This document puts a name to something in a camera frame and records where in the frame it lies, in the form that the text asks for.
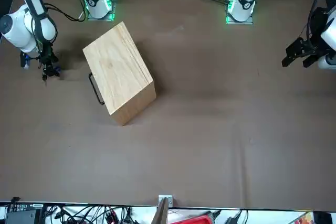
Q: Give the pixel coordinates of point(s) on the wooden drawer box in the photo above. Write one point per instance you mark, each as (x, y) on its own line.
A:
(118, 69)

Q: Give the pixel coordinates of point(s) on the red plastic case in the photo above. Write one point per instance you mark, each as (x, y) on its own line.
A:
(197, 220)

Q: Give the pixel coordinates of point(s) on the flat black box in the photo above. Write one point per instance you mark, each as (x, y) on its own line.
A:
(21, 216)

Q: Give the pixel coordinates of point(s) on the metal post with bracket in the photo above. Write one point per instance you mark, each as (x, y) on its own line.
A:
(162, 213)

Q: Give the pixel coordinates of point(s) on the colourful printed packet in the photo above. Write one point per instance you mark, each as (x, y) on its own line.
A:
(304, 218)

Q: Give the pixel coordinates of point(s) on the black power adapter with labels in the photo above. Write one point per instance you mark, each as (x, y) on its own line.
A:
(23, 206)

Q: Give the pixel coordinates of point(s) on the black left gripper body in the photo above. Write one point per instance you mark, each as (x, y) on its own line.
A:
(318, 30)

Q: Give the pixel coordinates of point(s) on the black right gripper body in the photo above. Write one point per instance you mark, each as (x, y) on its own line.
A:
(46, 52)

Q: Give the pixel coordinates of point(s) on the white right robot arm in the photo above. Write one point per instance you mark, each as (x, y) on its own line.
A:
(15, 32)

